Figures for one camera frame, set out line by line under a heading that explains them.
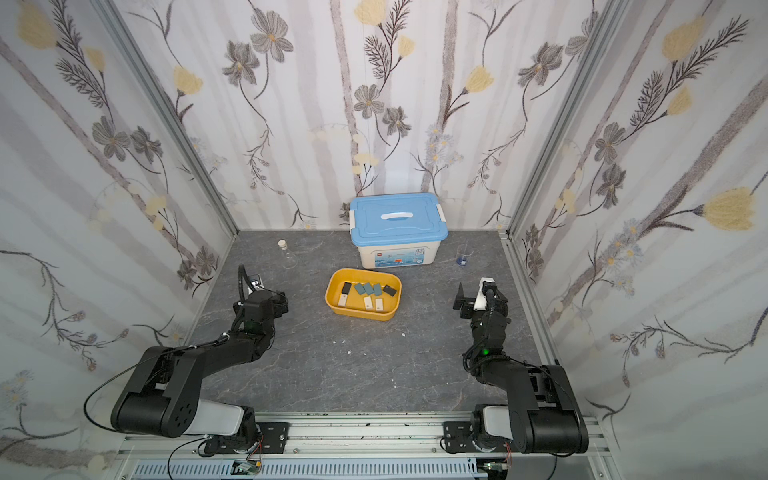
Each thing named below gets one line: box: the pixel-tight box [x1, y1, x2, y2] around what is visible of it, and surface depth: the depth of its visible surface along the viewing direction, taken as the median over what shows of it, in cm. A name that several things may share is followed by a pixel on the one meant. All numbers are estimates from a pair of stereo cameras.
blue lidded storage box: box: [348, 192, 449, 269], surface depth 103 cm
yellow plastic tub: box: [324, 268, 403, 322], surface depth 103 cm
